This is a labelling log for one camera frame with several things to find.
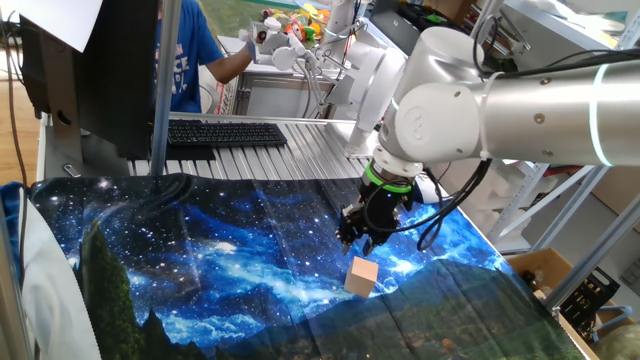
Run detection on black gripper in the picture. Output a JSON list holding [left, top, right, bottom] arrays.
[[335, 177, 404, 258]]

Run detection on light wooden cube block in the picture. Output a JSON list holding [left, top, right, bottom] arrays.
[[343, 256, 380, 299]]

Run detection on white haptic control device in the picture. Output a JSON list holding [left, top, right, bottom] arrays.
[[238, 16, 332, 117]]

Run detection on bare person forearm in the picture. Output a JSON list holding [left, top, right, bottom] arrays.
[[207, 47, 254, 85]]

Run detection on galaxy print cloth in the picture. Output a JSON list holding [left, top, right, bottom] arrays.
[[29, 173, 586, 360]]

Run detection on white foam blocks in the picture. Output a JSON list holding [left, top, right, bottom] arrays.
[[439, 159, 531, 236]]

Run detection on grey metal workbench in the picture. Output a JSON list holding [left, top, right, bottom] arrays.
[[219, 34, 334, 120]]

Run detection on grey metal shelf rack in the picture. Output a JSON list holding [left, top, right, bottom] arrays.
[[464, 0, 640, 256]]

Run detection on black keyboard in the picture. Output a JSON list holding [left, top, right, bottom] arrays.
[[167, 121, 289, 148]]

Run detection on black desk mat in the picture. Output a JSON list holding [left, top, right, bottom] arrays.
[[152, 142, 217, 162]]

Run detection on red white printed box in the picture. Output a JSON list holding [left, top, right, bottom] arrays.
[[214, 79, 240, 116]]

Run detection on brown cardboard box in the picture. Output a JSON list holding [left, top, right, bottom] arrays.
[[507, 247, 636, 360]]

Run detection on colourful plastic toys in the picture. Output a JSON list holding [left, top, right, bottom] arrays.
[[259, 2, 334, 44]]

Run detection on dark grey equipment case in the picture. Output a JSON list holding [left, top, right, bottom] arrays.
[[372, 0, 454, 56]]

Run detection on person in blue shirt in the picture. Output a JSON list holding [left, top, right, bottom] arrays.
[[154, 0, 224, 114]]

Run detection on black computer monitor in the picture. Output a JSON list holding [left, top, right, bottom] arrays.
[[19, 0, 160, 161]]

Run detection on white plastic sheet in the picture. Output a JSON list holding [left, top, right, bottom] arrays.
[[19, 187, 104, 360]]

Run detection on grey monitor stand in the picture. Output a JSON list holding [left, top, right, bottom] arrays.
[[39, 29, 131, 177]]

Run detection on blue fabric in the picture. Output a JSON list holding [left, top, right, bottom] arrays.
[[0, 180, 32, 281]]

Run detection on green wrist ring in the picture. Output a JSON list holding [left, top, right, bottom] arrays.
[[363, 160, 415, 195]]

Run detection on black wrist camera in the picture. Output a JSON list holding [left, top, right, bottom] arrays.
[[398, 185, 417, 212]]

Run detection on aluminium frame post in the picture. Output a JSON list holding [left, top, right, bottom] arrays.
[[149, 0, 183, 177], [0, 199, 32, 360], [543, 197, 640, 311]]

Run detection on black perforated metal bracket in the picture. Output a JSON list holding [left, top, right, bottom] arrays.
[[559, 267, 621, 334]]

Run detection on light blue plastic handle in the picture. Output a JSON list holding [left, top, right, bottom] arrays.
[[592, 304, 634, 344]]

